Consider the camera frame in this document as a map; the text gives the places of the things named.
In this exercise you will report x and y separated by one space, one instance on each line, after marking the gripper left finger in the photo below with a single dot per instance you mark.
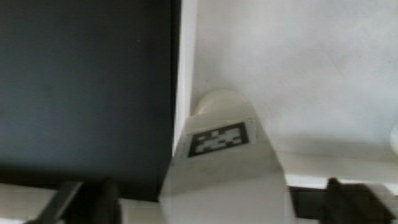
84 204

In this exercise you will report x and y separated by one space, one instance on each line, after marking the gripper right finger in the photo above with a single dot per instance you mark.
347 203

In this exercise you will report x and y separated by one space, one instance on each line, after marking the white table leg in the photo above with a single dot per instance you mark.
224 187
393 138

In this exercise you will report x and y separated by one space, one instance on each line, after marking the white square tabletop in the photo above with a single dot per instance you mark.
304 54

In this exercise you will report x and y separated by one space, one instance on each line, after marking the white obstacle fence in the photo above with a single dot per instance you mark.
23 199

